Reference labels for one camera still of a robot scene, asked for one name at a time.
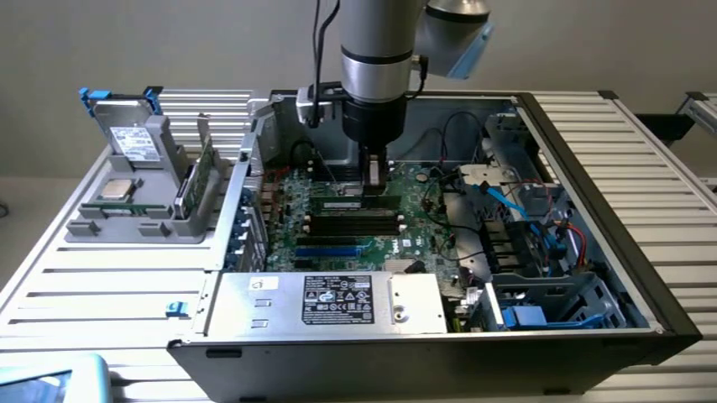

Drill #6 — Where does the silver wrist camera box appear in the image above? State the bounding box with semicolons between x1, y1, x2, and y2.
295;80;345;125

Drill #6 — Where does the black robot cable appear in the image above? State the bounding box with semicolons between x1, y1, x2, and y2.
304;0;342;128

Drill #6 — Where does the green Dell motherboard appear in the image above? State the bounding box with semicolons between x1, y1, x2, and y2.
262;161;477;295

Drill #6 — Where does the silver chipset heatsink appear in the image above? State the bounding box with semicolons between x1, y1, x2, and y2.
386;258;422;275

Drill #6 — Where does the green graphics card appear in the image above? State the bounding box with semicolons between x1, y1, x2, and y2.
171;112;219;219

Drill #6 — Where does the silver CPU chip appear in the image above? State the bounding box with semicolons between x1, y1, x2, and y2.
96;178;136;201

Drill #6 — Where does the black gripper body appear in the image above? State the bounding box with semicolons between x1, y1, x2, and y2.
342;97;407;149

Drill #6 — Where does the black power wire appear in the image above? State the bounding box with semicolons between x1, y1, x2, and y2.
422;110;486;211

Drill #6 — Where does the black RAM slot bank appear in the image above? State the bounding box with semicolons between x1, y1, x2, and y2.
308;212;402;237

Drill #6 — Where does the red SATA wire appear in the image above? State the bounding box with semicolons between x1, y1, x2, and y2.
563;224;589;274

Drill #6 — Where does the blue disk bay bracket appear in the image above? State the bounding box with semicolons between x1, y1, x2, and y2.
501;305;606;330

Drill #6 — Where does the green RAM stick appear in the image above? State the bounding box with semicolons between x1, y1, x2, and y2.
308;194;402;212
80;201;171;216

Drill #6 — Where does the grey disk bay cage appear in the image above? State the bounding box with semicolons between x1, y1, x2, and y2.
483;270;629;332

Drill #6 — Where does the hard disk in blue bracket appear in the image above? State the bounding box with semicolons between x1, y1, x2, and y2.
77;86;164;170

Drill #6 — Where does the blue expansion slot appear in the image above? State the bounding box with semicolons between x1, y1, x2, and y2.
295;244;361;258

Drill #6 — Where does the light blue framed device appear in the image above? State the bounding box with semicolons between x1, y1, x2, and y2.
0;353;114;403

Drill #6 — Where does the light blue SATA wire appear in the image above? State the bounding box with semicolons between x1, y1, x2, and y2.
477;181;531;221

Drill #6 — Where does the grey parts rack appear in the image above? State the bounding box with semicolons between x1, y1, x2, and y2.
64;115;234;244

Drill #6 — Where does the silver power supply unit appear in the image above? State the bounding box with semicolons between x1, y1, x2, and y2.
202;271;449;339

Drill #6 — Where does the black open PC case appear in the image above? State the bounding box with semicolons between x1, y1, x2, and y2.
166;90;704;403

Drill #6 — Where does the black case fan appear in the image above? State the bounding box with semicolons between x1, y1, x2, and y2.
482;219;555;278

